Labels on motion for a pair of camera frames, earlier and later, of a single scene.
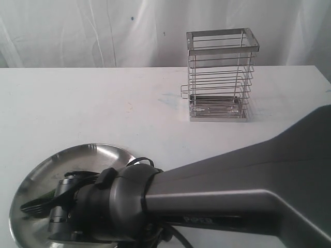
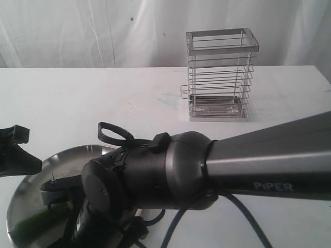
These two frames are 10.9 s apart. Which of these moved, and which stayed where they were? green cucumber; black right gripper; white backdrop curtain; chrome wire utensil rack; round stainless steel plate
Moved: green cucumber; black right gripper
Stayed: chrome wire utensil rack; white backdrop curtain; round stainless steel plate
